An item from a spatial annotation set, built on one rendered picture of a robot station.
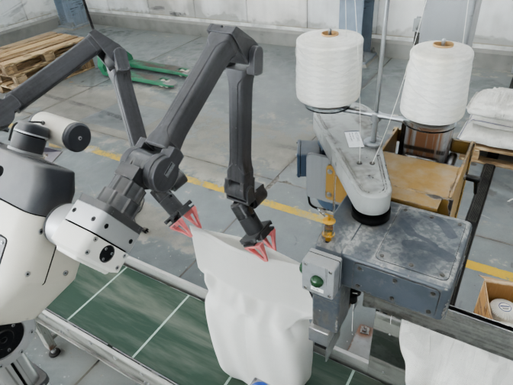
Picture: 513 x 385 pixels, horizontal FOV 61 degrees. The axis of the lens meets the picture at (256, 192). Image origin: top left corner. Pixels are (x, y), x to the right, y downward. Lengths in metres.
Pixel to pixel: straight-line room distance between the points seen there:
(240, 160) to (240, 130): 0.09
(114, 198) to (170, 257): 2.13
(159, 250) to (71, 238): 2.22
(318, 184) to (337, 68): 0.44
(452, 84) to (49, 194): 0.86
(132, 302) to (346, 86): 1.56
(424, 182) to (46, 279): 0.93
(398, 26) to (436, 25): 5.02
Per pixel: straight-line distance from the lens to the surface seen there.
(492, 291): 2.65
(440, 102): 1.04
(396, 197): 1.14
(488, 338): 1.24
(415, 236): 1.03
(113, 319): 2.23
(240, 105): 1.14
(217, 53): 1.03
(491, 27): 6.05
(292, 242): 2.99
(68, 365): 2.66
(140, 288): 2.32
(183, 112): 0.96
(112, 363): 2.20
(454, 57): 1.02
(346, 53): 1.07
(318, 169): 1.36
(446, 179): 1.25
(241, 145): 1.18
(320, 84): 1.09
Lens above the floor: 1.99
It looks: 35 degrees down
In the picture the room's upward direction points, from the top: 4 degrees counter-clockwise
